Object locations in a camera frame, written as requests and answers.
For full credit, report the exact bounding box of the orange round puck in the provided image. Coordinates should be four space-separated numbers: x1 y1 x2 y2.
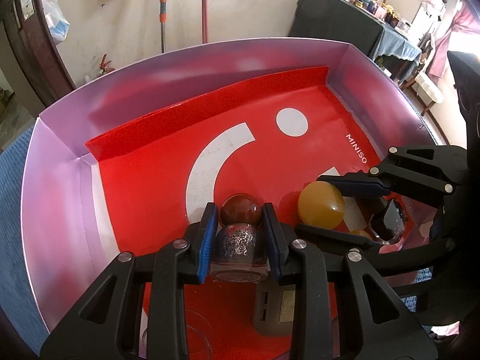
350 229 372 240
297 181 345 230

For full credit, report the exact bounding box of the mop with orange grip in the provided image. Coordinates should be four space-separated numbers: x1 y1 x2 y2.
159 0 168 54

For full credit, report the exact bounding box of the red Miniso paper liner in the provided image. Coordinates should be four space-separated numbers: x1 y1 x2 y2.
84 65 416 360

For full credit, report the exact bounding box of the dark wooden door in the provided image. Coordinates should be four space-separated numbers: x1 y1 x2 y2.
1 0 76 108

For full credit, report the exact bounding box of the purple cardboard tray box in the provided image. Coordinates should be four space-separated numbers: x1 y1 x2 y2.
21 37 433 359

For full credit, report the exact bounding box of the blue textured table cloth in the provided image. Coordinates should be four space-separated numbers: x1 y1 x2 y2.
0 127 432 355

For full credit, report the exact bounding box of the glitter bottle with red cap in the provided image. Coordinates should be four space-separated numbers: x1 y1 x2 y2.
211 193 268 283

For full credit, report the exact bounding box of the brown square compact case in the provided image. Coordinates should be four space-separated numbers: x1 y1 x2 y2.
253 276 295 337

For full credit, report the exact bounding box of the pink curtain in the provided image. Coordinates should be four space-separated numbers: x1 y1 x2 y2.
427 2 479 81

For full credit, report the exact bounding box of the clear plastic cup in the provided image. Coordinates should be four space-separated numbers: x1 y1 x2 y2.
139 309 213 359

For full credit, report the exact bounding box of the side table with blue cloth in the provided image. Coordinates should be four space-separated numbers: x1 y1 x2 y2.
289 0 422 82

